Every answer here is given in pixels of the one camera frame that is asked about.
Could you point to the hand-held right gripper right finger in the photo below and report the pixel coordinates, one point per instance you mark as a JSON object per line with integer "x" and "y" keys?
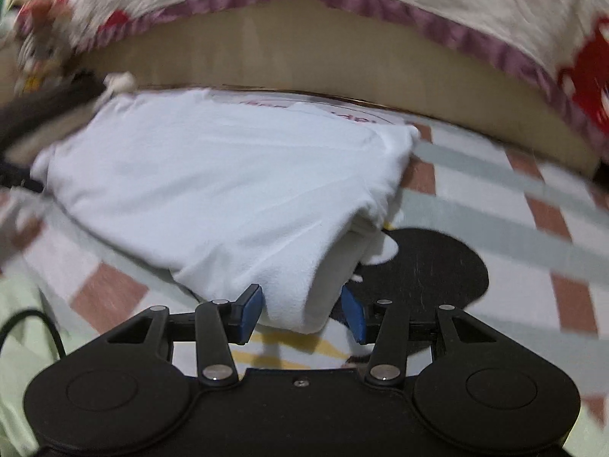
{"x": 354, "y": 314}

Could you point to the grey plush rabbit toy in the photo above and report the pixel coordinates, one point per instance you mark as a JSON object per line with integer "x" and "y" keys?
{"x": 43, "y": 43}

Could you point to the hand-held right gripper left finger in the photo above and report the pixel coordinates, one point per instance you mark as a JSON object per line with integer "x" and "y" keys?
{"x": 250, "y": 314}

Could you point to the checkered floor mat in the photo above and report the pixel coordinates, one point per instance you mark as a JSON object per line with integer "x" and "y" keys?
{"x": 523, "y": 238}

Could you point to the dark grey knit sweater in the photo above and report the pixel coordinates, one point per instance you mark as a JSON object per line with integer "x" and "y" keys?
{"x": 43, "y": 104}

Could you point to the white quilt with red print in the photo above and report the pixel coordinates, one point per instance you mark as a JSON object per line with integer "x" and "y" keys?
{"x": 428, "y": 0}

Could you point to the pale green cloth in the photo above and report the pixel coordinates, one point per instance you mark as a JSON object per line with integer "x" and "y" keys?
{"x": 19, "y": 381}

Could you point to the folded cream garment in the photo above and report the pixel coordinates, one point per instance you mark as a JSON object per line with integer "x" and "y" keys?
{"x": 47, "y": 138}

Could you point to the small white fluffy cloth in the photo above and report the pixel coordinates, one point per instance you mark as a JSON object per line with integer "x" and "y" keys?
{"x": 119, "y": 82}

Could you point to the white t-shirt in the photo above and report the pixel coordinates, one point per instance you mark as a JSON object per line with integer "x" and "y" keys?
{"x": 214, "y": 185}

